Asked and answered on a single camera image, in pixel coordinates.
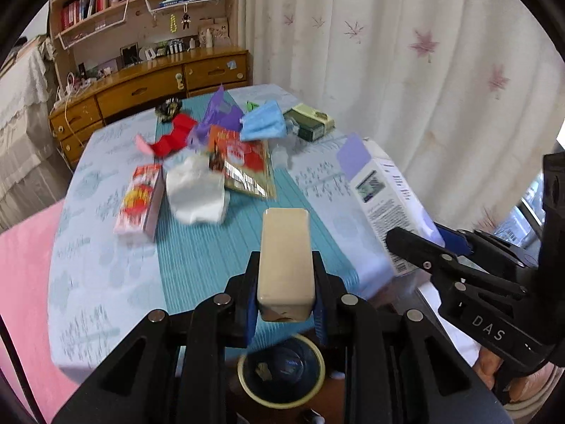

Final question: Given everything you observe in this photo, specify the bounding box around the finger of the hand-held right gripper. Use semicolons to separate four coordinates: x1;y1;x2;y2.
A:
435;224;538;271
385;226;529;300

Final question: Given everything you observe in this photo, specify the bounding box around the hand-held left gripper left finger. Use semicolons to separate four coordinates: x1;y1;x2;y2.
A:
53;251;262;424

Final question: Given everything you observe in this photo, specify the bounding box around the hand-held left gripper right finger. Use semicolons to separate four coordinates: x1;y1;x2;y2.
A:
310;251;515;424

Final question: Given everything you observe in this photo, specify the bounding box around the white carton with purple top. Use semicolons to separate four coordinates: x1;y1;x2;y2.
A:
337;134;444;278

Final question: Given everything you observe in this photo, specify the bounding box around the cream rectangular block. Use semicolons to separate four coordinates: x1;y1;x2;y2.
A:
257;207;317;323

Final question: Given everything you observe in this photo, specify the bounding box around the dark bin with cream rim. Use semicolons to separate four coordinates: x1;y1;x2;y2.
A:
237;333;326;409

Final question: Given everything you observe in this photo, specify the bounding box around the red snack box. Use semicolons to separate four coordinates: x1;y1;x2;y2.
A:
114;163;165;242

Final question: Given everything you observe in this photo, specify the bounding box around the green box with pale lid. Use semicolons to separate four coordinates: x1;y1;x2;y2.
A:
282;103;336;143

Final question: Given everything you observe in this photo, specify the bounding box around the clear plastic wrapper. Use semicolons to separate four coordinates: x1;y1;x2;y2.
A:
268;136;302;169

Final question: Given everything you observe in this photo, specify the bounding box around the person's right hand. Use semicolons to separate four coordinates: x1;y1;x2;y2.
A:
474;344;501;390

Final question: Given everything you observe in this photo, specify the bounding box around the teal striped table runner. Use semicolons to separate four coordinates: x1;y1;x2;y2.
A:
154;96;363;334

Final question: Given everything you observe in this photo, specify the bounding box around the white crumpled tissue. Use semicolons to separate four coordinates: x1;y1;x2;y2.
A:
165;154;231;226

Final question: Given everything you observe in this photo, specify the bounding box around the red foil snack packet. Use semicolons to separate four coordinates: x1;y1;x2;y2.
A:
207;125;277;199

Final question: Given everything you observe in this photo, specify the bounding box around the light blue patterned tablecloth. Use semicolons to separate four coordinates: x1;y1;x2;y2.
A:
47;84;400;383

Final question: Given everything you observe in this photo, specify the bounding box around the white leaf print curtain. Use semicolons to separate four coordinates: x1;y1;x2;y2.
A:
237;0;565;235

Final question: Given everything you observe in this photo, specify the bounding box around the blue face mask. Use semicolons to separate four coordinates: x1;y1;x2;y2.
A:
239;100;289;143

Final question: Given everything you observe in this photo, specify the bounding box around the red folded paper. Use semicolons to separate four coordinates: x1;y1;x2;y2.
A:
149;113;199;158

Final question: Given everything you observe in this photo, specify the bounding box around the purple wrapper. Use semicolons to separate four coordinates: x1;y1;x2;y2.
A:
189;85;244;151

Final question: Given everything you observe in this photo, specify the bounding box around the black crumpled wrapper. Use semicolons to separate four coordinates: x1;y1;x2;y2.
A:
154;97;184;123

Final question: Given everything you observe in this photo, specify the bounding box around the pink blanket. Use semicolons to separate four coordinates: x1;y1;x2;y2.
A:
0;198;82;422

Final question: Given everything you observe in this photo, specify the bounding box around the wooden dresser with drawers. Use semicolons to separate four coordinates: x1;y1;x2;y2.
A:
48;48;250;165

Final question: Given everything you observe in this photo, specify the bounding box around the bed with lace cover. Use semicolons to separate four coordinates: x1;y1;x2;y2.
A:
0;35;60;232

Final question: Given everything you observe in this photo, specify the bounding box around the wooden bookshelf hutch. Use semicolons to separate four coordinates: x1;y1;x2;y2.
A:
48;0;241;73

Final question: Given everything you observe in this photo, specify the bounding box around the row of red books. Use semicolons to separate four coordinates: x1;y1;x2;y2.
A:
60;0;103;28

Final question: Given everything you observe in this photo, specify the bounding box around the black photo frame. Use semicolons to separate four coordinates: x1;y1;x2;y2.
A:
119;42;140;67

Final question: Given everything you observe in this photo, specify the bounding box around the white power strip with cables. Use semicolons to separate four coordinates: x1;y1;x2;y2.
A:
54;73;97;103

